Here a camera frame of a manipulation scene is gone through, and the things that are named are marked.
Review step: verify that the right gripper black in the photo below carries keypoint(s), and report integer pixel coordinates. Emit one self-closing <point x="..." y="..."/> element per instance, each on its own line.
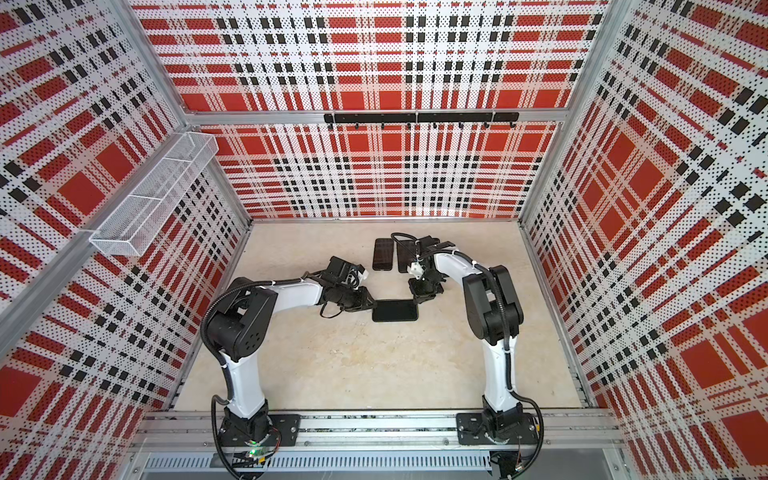
<point x="421" y="295"/>

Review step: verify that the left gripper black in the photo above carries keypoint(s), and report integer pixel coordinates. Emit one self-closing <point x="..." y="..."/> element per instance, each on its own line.
<point x="362" y="301"/>

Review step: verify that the black smartphone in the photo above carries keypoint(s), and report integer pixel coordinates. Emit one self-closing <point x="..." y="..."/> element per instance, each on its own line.
<point x="383" y="254"/>
<point x="407" y="251"/>
<point x="393" y="311"/>

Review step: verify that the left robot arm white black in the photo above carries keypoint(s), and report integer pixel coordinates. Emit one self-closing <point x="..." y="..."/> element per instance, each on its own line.
<point x="236" y="323"/>

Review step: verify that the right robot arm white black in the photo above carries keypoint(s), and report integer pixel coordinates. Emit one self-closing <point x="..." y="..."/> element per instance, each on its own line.
<point x="493" y="310"/>

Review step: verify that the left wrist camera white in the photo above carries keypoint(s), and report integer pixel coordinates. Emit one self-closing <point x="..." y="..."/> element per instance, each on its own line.
<point x="356" y="275"/>

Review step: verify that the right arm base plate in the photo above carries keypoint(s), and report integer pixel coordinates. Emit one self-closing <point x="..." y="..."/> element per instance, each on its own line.
<point x="509" y="428"/>

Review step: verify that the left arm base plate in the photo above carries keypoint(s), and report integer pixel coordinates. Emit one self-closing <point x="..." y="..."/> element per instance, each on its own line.
<point x="262" y="430"/>

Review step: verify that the black hook rail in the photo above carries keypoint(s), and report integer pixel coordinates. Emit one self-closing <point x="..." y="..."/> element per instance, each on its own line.
<point x="357" y="119"/>

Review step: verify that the white wire mesh shelf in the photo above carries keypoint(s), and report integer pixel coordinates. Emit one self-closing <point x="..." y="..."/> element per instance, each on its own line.
<point x="135" y="223"/>

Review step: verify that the aluminium front rail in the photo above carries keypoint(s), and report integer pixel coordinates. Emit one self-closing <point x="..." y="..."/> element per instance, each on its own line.
<point x="577" y="444"/>

